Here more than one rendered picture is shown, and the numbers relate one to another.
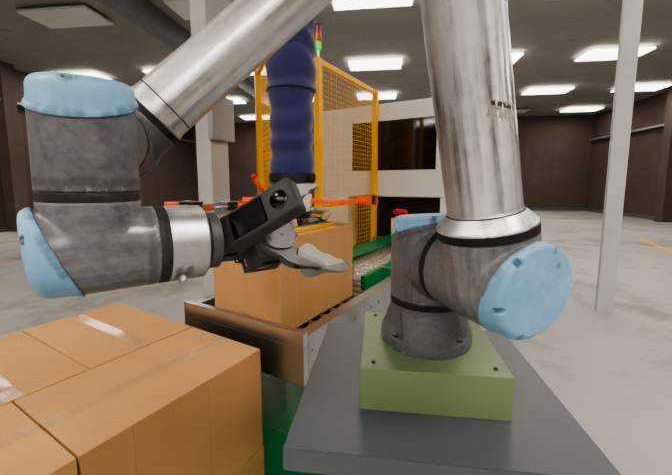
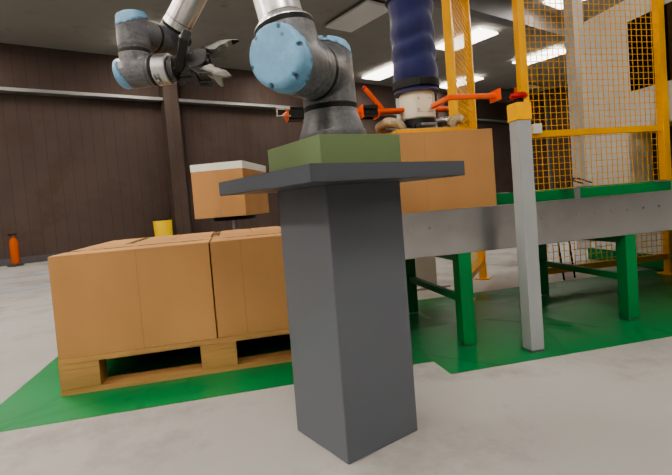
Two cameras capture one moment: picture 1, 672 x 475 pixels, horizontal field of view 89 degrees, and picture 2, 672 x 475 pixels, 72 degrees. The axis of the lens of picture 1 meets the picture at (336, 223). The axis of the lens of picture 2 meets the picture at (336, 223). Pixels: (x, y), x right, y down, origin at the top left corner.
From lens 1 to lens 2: 1.27 m
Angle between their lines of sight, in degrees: 47
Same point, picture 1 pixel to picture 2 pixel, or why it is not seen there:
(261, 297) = not seen: hidden behind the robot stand
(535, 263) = (264, 35)
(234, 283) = not seen: hidden behind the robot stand
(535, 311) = (274, 66)
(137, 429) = (242, 243)
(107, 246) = (130, 64)
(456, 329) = (326, 122)
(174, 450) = (269, 272)
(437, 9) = not seen: outside the picture
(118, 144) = (132, 29)
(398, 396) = (280, 164)
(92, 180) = (125, 42)
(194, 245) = (156, 64)
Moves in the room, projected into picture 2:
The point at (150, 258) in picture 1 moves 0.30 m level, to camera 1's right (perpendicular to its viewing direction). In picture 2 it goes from (142, 69) to (190, 36)
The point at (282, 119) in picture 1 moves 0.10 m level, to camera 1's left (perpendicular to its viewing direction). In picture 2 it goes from (394, 30) to (378, 37)
